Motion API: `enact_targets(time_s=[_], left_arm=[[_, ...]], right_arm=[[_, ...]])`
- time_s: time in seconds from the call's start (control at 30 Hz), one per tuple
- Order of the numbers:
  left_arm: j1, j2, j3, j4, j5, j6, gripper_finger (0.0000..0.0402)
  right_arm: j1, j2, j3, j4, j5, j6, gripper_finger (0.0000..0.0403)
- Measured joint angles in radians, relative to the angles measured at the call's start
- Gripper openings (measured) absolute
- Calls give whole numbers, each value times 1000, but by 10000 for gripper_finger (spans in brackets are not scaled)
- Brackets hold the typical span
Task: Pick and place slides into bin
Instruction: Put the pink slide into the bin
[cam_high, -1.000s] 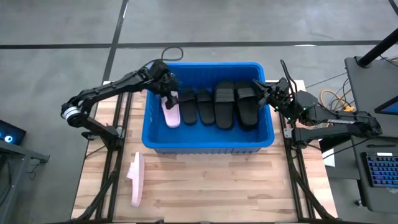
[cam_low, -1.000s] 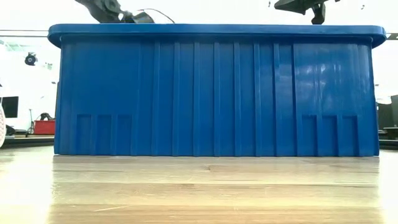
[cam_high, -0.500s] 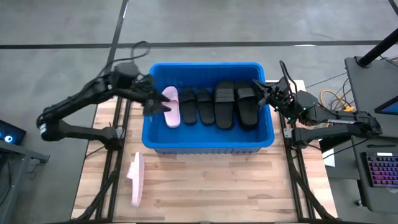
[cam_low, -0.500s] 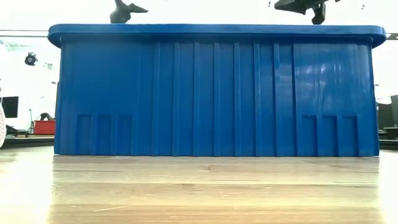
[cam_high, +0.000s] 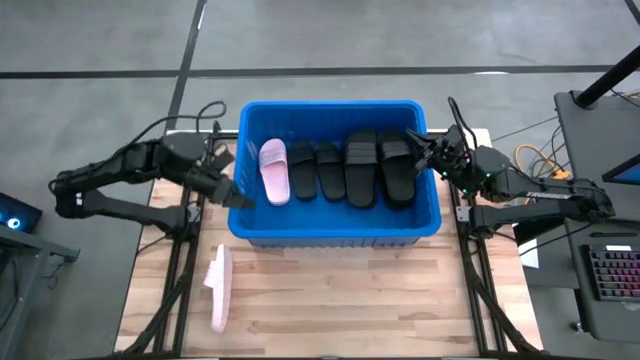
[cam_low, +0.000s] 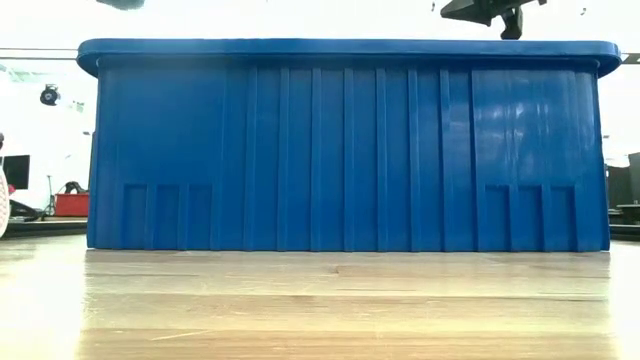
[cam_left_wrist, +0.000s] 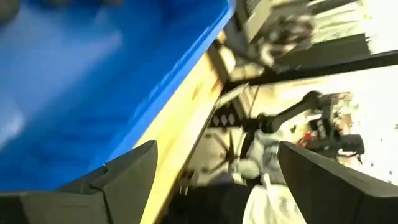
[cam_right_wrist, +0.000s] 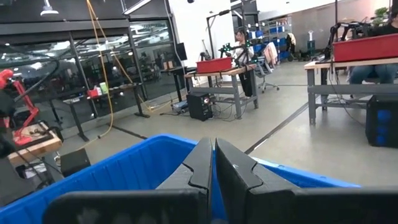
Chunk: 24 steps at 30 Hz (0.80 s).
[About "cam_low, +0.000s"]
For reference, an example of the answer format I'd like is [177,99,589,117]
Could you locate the blue plastic bin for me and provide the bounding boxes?
[76,38,623,253]

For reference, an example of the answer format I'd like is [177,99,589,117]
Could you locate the thin tripod stand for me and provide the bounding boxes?
[43,173,57,217]

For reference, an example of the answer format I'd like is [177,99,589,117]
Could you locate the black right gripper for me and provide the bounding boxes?
[439,0,548,41]

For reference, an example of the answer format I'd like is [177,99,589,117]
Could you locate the black computer monitor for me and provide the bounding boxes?
[1,154,32,191]

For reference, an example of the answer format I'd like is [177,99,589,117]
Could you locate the black round ceiling fixture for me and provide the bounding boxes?
[38,83,61,107]

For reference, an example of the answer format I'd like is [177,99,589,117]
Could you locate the red storage bin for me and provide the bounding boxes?
[53,192,91,218]

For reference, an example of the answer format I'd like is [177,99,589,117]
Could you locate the dark cabinet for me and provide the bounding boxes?
[604,151,640,226]

